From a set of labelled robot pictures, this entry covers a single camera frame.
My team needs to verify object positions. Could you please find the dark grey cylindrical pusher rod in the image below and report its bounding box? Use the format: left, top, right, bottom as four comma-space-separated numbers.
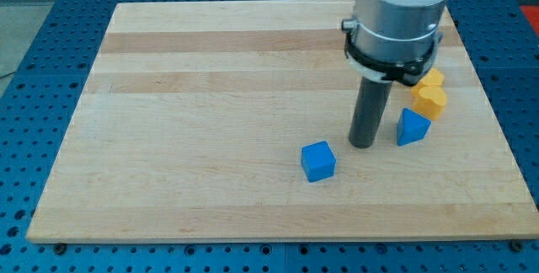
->
349, 78, 392, 148

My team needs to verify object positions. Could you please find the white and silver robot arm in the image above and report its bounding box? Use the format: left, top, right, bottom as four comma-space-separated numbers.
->
341, 0, 446, 86

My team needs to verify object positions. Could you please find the yellow heart-shaped block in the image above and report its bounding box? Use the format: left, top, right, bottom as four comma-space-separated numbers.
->
412, 86, 447, 120

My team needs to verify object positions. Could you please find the yellow hexagonal block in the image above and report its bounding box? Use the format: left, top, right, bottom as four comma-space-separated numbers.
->
410, 67, 445, 97

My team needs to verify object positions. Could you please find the blue triangular prism block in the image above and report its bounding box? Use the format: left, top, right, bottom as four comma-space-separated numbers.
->
397, 108, 431, 146

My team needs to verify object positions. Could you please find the light wooden board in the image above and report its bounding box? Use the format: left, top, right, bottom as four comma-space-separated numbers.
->
26, 0, 538, 244

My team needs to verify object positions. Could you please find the blue cube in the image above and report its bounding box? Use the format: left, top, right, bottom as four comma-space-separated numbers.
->
301, 141, 336, 182

